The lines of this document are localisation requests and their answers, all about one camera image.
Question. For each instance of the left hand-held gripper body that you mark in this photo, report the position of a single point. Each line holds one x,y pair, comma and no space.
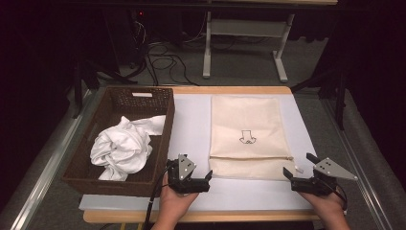
185,183

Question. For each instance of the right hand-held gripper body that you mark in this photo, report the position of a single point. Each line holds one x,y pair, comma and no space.
322,179

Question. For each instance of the brown woven basket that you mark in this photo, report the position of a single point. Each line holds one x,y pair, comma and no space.
150,150

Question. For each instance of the white cloth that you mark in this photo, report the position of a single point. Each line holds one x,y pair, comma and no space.
121,147

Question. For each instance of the cream zippered fabric bag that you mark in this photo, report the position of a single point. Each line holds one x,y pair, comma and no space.
249,118

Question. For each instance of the person's left hand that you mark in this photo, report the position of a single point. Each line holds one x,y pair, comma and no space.
174,204

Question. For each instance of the person's right hand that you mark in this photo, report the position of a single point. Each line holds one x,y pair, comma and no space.
327,206

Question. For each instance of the white table mat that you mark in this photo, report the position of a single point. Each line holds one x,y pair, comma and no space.
191,127

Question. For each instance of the black metal stand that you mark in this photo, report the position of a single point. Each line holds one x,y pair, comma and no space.
83,75
340,96

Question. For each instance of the black computer tower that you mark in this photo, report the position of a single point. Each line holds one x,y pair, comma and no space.
126,38

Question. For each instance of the silver metal rail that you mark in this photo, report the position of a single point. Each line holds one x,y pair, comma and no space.
48,172
354,159

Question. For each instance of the white metal desk frame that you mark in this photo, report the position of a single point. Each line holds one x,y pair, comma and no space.
245,28

